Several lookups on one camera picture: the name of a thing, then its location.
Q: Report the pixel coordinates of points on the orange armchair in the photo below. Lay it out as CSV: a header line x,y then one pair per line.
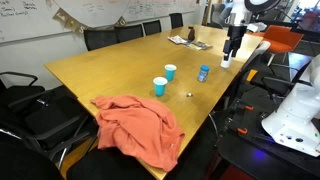
x,y
281,39

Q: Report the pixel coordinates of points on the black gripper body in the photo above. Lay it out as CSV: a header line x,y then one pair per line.
x,y
235,34

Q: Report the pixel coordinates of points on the teal plastic cup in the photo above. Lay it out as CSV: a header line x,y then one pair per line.
x,y
170,71
159,85

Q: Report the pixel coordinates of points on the blue lidded jar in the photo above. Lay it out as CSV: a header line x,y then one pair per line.
x,y
203,73

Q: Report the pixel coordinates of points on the burlap bunting banner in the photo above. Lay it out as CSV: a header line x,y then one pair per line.
x,y
77,20

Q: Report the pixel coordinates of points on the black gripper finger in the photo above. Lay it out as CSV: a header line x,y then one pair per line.
x,y
227,50
236,50

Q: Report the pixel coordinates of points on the brown bottle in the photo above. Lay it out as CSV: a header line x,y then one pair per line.
x,y
191,35

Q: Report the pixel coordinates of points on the orange cloth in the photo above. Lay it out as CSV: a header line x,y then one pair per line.
x,y
139,127

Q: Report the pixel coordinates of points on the small crumpled foil piece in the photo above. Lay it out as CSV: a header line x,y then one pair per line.
x,y
189,94

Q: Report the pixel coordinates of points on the white cup under gripper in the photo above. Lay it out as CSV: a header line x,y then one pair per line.
x,y
225,63

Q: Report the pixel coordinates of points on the black armchair near left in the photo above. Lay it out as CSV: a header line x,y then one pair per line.
x,y
46,121

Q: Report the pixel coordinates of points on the black office chair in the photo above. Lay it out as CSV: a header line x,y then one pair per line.
x,y
176,20
95,39
127,33
152,27

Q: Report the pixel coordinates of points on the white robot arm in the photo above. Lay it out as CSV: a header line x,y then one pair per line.
x,y
291,124

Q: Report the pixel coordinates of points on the black orange clamp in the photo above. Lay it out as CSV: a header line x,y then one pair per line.
x,y
242,131

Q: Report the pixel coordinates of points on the magazines on table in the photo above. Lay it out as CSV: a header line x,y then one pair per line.
x,y
196,45

